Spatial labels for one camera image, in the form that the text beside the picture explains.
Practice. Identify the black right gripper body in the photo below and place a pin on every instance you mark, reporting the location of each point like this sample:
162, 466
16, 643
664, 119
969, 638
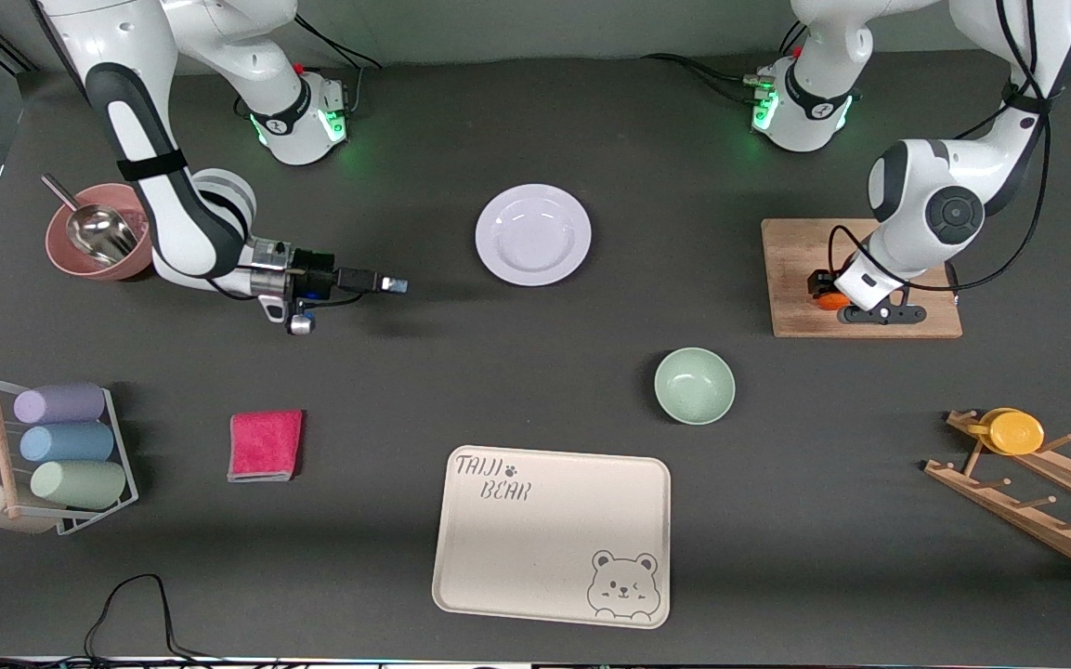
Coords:
316, 265

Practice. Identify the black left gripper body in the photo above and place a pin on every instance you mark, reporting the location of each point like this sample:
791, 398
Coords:
816, 282

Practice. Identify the orange fruit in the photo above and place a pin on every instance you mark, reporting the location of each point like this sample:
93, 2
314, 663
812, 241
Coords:
832, 301

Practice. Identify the white round plate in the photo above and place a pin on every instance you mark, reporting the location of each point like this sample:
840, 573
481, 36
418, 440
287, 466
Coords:
533, 234

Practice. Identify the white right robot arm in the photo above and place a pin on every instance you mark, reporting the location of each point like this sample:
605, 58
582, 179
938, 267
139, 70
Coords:
182, 223

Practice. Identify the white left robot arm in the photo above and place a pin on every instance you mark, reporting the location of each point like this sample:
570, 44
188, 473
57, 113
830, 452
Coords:
925, 186

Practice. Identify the wooden cutting board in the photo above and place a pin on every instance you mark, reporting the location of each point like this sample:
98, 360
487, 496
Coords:
795, 321

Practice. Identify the pale green bowl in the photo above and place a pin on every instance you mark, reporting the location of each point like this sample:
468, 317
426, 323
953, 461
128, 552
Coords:
695, 386

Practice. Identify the pink folded cloth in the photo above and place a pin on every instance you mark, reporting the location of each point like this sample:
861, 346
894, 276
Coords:
264, 444

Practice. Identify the metal scoop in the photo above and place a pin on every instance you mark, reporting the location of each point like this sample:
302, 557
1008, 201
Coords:
100, 232

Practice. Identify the yellow mug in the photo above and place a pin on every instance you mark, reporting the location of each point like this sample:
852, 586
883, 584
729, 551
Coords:
1016, 433

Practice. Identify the pink bowl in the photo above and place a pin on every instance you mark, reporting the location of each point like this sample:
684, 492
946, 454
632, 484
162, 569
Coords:
66, 251

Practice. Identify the pale purple cup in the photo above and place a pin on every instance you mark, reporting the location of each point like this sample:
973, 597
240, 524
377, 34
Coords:
59, 403

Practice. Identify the pale blue cup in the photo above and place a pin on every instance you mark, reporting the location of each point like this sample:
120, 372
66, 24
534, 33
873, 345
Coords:
69, 442

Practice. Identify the cream bear print tray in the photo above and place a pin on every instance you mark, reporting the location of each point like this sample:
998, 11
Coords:
535, 530

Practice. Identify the pale green cup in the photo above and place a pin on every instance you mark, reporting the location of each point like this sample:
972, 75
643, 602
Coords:
80, 484

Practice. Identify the wooden peg rack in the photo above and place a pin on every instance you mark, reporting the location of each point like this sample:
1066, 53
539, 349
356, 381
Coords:
1037, 520

